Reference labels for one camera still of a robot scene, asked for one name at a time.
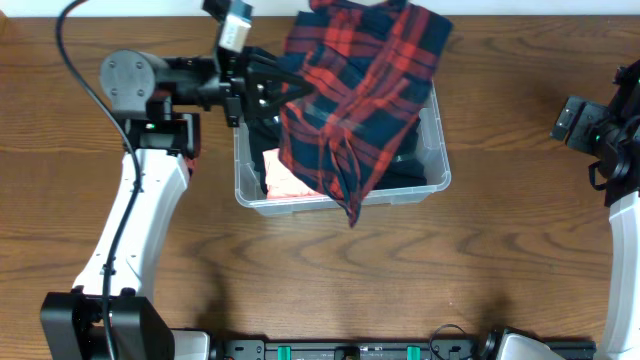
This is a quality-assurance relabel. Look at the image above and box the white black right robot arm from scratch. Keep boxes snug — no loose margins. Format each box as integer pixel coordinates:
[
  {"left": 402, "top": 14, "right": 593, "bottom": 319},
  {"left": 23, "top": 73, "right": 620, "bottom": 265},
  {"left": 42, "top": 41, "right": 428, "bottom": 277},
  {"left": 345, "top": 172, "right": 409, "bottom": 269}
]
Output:
[{"left": 480, "top": 62, "right": 639, "bottom": 360}]

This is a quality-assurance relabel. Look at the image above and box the clear plastic storage bin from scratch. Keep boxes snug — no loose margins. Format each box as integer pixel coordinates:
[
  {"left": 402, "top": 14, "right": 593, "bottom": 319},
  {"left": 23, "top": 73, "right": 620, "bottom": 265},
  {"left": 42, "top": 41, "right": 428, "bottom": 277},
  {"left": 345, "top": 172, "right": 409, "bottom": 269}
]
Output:
[{"left": 233, "top": 90, "right": 452, "bottom": 216}]

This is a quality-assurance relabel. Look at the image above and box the red navy plaid shirt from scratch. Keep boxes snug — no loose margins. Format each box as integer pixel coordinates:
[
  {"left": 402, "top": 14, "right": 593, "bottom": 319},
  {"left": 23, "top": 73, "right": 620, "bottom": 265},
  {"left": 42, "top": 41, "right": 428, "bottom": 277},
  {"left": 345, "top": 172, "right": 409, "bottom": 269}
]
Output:
[{"left": 279, "top": 0, "right": 453, "bottom": 225}]

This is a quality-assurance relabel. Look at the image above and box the dark navy garment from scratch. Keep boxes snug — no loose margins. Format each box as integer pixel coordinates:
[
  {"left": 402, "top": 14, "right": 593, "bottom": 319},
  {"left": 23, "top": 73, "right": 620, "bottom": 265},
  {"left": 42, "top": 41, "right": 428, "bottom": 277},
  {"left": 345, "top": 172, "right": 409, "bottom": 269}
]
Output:
[{"left": 374, "top": 119, "right": 427, "bottom": 190}]

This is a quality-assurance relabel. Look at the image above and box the pink garment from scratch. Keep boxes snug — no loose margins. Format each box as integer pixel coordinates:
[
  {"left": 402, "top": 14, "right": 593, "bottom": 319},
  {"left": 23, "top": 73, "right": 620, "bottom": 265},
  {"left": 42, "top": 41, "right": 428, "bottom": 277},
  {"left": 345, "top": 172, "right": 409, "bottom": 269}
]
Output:
[{"left": 262, "top": 148, "right": 319, "bottom": 199}]

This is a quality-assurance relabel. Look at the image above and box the large black garment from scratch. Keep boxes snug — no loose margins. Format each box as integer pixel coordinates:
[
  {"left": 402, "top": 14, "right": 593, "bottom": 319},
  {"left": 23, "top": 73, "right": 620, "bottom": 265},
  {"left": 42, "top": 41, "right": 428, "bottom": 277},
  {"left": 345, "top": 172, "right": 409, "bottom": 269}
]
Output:
[{"left": 248, "top": 117, "right": 282, "bottom": 194}]

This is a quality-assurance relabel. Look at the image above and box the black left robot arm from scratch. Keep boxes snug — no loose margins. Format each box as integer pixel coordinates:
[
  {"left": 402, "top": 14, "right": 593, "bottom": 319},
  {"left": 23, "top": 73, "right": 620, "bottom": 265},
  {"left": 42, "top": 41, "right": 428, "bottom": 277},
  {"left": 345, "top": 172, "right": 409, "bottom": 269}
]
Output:
[{"left": 40, "top": 47, "right": 312, "bottom": 359}]

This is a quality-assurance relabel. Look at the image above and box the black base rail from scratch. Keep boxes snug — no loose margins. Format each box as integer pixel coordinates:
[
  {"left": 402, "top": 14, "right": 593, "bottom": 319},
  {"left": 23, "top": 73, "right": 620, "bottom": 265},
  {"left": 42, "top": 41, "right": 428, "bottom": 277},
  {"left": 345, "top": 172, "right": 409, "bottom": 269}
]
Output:
[{"left": 172, "top": 327, "right": 599, "bottom": 360}]

